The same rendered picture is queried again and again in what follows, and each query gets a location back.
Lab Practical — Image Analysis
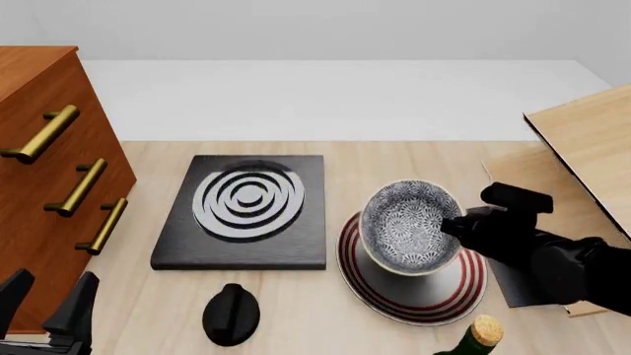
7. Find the wooden cabinet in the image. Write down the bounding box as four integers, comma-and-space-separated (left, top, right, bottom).
0, 45, 138, 333

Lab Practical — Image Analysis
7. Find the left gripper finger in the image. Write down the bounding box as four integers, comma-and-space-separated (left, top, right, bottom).
40, 270, 101, 355
0, 268, 36, 340

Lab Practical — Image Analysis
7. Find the pale wooden box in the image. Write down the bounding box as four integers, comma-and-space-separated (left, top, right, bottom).
480, 83, 631, 320

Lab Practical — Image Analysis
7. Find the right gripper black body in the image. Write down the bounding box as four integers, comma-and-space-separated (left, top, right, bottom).
457, 205, 539, 260

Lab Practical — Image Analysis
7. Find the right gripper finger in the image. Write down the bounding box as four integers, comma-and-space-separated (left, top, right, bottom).
439, 216, 465, 238

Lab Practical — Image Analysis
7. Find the medium brass cabinet handle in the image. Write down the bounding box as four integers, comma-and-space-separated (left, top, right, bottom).
43, 157, 108, 219

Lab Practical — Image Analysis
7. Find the round black stove knob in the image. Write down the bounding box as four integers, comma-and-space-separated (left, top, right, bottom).
202, 282, 261, 348

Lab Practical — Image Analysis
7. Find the flat black stove plate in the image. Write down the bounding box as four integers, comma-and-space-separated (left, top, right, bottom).
150, 154, 328, 272

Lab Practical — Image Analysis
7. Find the short brass cabinet handle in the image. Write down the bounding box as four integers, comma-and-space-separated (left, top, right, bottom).
74, 197, 129, 256

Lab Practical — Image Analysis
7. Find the long brass cabinet handle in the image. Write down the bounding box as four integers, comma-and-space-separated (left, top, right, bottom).
0, 104, 81, 166

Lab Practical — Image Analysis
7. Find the green bottle with cork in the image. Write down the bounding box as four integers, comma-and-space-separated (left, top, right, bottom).
432, 314, 506, 355

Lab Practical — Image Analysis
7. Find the white plate with red rings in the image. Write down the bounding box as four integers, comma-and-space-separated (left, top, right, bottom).
336, 210, 490, 327

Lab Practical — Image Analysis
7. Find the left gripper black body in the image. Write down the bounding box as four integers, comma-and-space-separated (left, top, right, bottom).
0, 331, 76, 355

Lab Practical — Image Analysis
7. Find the patterned black and white bowl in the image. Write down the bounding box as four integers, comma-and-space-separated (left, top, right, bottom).
358, 179, 465, 275

